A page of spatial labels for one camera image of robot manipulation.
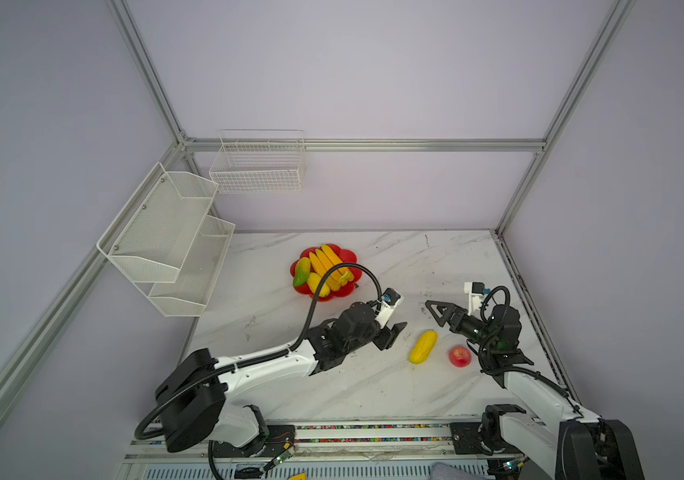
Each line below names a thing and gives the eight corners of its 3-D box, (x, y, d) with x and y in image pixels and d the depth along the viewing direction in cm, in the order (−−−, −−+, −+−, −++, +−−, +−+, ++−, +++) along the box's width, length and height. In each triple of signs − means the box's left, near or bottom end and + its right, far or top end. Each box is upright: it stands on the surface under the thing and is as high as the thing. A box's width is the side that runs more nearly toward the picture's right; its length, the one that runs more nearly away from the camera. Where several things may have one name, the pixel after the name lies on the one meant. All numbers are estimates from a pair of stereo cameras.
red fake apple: (450, 369, 87) (455, 362, 83) (447, 353, 90) (451, 346, 86) (467, 369, 87) (473, 362, 83) (463, 353, 90) (468, 346, 86)
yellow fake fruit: (405, 358, 89) (407, 353, 86) (425, 330, 95) (427, 325, 92) (420, 368, 87) (422, 363, 84) (438, 340, 93) (441, 334, 90)
